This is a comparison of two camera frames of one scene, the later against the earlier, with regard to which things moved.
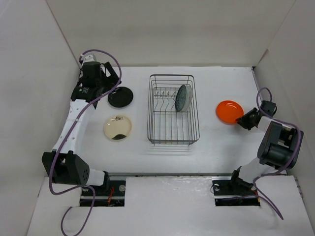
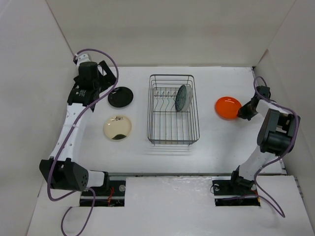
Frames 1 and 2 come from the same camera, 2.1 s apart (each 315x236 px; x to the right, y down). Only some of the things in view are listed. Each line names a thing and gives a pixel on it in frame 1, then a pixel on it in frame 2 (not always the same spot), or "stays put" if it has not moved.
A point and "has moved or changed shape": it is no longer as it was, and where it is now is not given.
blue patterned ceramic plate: (180, 98) stays put
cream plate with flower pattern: (117, 128) stays put
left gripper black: (112, 77) stays put
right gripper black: (242, 120) to (243, 114)
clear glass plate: (189, 99) stays put
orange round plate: (227, 111) has moved or changed shape
